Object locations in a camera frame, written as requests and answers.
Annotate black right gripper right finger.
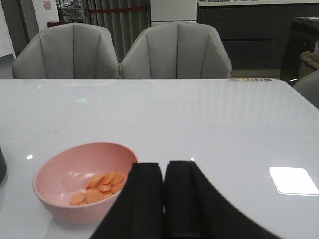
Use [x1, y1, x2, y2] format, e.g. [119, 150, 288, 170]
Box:
[164, 161, 277, 239]

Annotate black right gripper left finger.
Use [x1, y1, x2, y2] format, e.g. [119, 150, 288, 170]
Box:
[91, 163, 163, 239]

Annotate orange ham slices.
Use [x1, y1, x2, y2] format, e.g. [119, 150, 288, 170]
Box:
[69, 171, 127, 206]

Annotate pink plastic bowl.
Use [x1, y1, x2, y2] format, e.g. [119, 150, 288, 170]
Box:
[33, 142, 138, 223]

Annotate right grey upholstered chair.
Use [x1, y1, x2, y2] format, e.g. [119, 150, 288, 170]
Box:
[120, 21, 232, 79]

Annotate grey upholstered chair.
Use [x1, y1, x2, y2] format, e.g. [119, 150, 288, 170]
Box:
[12, 23, 119, 79]
[120, 21, 232, 79]

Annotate left grey upholstered chair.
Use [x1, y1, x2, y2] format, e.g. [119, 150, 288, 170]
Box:
[12, 23, 119, 79]

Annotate beige cushion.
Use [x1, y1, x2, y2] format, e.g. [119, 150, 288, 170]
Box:
[298, 51, 319, 78]

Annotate grey counter with white top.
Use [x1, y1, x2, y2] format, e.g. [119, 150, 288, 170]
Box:
[197, 0, 319, 70]

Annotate white cabinet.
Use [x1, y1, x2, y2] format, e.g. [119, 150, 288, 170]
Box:
[150, 0, 198, 26]

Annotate red barrier tape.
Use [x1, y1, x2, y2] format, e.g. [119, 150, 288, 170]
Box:
[88, 6, 148, 14]

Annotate red trash bin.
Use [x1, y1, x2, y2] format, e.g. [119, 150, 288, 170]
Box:
[47, 21, 63, 28]

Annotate dark blue saucepan purple handle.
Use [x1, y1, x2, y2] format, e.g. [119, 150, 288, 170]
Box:
[0, 148, 7, 183]

